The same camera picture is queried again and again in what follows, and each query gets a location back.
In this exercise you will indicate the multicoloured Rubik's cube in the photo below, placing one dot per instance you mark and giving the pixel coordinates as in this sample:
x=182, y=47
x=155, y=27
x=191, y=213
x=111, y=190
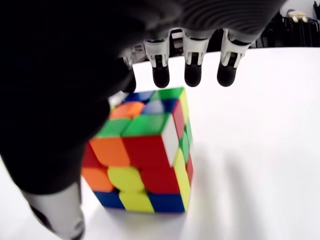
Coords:
x=150, y=155

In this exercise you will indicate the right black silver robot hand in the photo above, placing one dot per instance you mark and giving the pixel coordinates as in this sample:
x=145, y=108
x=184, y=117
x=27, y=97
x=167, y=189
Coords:
x=62, y=62

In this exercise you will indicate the black metal rack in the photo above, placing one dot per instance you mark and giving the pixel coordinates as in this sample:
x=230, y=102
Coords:
x=300, y=35

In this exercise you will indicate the beige plush toy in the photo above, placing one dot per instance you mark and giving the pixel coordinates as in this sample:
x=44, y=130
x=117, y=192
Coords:
x=297, y=15

